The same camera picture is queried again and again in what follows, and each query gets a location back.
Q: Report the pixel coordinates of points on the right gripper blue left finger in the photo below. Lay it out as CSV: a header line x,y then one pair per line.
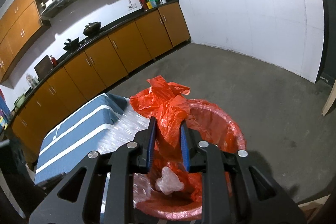
x,y
150,143

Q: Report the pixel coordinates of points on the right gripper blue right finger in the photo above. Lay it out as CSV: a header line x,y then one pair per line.
x,y
185,146

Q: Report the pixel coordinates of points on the large clear bubble wrap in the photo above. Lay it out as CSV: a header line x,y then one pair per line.
x,y
128,132

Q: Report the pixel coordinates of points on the small clear plastic bag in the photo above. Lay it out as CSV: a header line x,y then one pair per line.
x,y
169,182

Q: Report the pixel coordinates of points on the lower wooden kitchen cabinets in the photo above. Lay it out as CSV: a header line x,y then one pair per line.
x,y
99,64

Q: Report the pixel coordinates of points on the black kitchen countertop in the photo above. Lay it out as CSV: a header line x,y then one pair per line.
x,y
104,31

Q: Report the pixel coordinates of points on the blue white striped tablecloth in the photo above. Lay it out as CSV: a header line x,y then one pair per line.
x,y
96,126

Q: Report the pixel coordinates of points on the black wok with lid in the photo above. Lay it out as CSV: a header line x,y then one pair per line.
x,y
92,29

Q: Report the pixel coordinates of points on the black pan on stove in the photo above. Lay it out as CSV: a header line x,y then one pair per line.
x,y
71,45

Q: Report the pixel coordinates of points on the red bottle on counter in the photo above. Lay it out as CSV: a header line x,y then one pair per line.
x,y
54,61

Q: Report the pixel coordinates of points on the green yellow containers on counter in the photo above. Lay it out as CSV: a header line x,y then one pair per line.
x,y
154,3

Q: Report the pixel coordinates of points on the dark cutting board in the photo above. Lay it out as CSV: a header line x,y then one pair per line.
x,y
44,67

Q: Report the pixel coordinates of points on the glass jar on counter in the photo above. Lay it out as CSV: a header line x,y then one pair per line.
x,y
32,81

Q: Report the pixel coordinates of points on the green bowl on counter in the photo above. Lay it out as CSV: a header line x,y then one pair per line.
x,y
19,101

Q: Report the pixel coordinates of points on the white wooden furniture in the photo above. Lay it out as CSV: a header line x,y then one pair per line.
x,y
329,101

